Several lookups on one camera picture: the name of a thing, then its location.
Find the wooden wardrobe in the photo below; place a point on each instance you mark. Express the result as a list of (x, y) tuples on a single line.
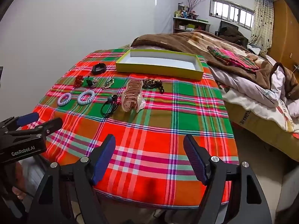
[(285, 32)]

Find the dark monitor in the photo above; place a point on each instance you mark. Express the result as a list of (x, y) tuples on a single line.
[(227, 23)]

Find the patterned curtain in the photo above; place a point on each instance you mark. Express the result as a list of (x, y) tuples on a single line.
[(262, 21)]

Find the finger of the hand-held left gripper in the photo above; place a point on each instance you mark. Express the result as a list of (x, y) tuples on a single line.
[(26, 118), (49, 124)]

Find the clutter of bottles on shelf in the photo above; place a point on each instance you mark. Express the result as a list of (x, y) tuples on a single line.
[(183, 11)]

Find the white floral quilt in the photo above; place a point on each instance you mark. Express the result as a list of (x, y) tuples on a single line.
[(245, 93)]

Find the red green plaid tablecloth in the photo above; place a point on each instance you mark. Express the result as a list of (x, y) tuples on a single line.
[(151, 133)]

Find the barred window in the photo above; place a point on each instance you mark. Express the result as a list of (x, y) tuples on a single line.
[(231, 11)]

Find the yellow-green cardboard box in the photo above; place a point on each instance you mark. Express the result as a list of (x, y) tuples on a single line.
[(158, 71)]

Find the person's left hand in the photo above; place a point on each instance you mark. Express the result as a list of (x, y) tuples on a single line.
[(19, 192)]

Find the folded plaid cloth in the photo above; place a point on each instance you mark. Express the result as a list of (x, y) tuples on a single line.
[(233, 59)]

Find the gold rhinestone hair clip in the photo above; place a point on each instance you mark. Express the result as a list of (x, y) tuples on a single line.
[(108, 83)]

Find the cardboard bed base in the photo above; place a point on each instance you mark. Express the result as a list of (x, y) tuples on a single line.
[(257, 130)]

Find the black wristband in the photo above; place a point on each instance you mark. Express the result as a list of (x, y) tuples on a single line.
[(99, 68)]

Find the purple flower branches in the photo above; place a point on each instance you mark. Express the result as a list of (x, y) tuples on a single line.
[(195, 1)]

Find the dark jacket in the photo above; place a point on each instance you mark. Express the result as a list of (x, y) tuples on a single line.
[(232, 36)]

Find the wooden shelf unit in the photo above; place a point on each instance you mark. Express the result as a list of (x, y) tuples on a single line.
[(181, 25)]

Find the brown fleece blanket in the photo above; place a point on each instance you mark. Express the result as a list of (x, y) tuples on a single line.
[(177, 42)]

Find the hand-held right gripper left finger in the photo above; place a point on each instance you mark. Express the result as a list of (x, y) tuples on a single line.
[(105, 158)]

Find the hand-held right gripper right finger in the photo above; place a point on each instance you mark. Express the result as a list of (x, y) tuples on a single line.
[(195, 159)]

